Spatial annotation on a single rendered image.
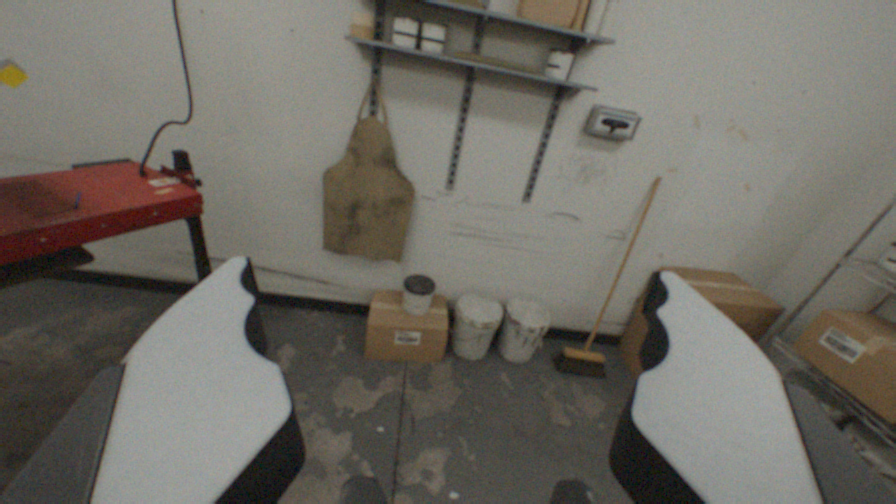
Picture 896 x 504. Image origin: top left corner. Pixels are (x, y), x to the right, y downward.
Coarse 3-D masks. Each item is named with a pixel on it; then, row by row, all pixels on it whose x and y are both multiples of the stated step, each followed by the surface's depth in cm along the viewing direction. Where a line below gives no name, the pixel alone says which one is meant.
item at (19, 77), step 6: (12, 66) 80; (0, 72) 79; (6, 72) 80; (12, 72) 81; (18, 72) 81; (0, 78) 79; (6, 78) 80; (12, 78) 81; (18, 78) 82; (24, 78) 82; (6, 84) 80; (12, 84) 81; (18, 84) 82
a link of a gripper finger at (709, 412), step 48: (672, 288) 10; (672, 336) 8; (720, 336) 8; (672, 384) 7; (720, 384) 7; (768, 384) 7; (624, 432) 6; (672, 432) 6; (720, 432) 6; (768, 432) 6; (624, 480) 6; (672, 480) 5; (720, 480) 5; (768, 480) 5
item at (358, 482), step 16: (352, 480) 5; (368, 480) 5; (560, 480) 5; (576, 480) 5; (352, 496) 5; (368, 496) 5; (384, 496) 5; (560, 496) 5; (576, 496) 5; (592, 496) 5
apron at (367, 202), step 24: (360, 120) 180; (384, 120) 180; (360, 144) 186; (384, 144) 187; (336, 168) 191; (360, 168) 193; (384, 168) 193; (336, 192) 197; (360, 192) 200; (384, 192) 198; (408, 192) 200; (336, 216) 204; (360, 216) 207; (384, 216) 205; (408, 216) 206; (336, 240) 212; (360, 240) 215; (384, 240) 214
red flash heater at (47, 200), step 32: (0, 192) 110; (32, 192) 114; (64, 192) 118; (96, 192) 121; (128, 192) 125; (160, 192) 130; (192, 192) 134; (0, 224) 97; (32, 224) 99; (64, 224) 103; (96, 224) 110; (128, 224) 118; (160, 224) 127; (0, 256) 95; (32, 256) 100
